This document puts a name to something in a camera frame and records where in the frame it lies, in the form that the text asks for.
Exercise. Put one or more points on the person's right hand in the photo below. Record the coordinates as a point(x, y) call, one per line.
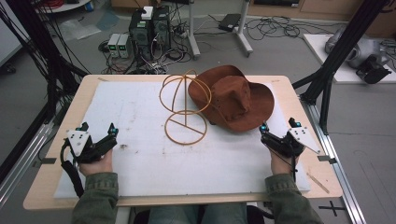
point(280, 165)

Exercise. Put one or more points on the person's legs in jeans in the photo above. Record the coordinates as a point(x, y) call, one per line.
point(199, 214)

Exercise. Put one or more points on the grey robot shell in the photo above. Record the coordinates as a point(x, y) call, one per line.
point(367, 49)

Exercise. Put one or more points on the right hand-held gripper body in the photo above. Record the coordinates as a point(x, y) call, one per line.
point(298, 140)

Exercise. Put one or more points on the flat black box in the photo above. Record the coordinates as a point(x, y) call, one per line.
point(229, 22)

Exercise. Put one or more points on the black tape cross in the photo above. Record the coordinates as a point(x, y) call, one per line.
point(332, 207)

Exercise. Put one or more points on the thin wooden stick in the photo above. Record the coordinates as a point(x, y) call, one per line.
point(318, 182)

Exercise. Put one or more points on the clear plastic sheet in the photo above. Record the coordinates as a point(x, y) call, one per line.
point(79, 29)

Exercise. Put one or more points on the small white box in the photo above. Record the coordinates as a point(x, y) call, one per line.
point(147, 12)

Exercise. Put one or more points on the aluminium rail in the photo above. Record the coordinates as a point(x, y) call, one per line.
point(334, 161)
point(21, 165)

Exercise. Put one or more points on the black computer tower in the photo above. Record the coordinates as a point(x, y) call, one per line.
point(140, 35)
point(162, 28)

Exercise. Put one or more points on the white floor board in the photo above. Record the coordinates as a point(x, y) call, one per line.
point(317, 49)

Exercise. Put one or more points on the black device on board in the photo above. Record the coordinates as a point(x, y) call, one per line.
point(373, 70)

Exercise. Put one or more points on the person's left hand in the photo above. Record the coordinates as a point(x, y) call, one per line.
point(97, 166)

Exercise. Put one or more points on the white desk leg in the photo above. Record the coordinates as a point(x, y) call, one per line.
point(193, 34)
point(245, 31)

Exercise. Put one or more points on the white cabinet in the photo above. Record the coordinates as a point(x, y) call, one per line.
point(7, 34)

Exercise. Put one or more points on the brown cowboy hat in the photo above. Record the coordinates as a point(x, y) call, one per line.
point(232, 98)

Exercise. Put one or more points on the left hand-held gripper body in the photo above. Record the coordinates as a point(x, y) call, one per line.
point(81, 148)

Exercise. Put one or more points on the grey power supply unit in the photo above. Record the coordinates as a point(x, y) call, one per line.
point(113, 45)
point(125, 46)

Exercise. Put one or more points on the black metal frame post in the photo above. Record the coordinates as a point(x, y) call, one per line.
point(34, 40)
point(339, 53)

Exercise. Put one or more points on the grey tape piece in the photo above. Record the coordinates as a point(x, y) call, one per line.
point(327, 159)
point(47, 160)

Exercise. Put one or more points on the white foam mat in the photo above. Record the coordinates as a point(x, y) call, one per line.
point(183, 165)

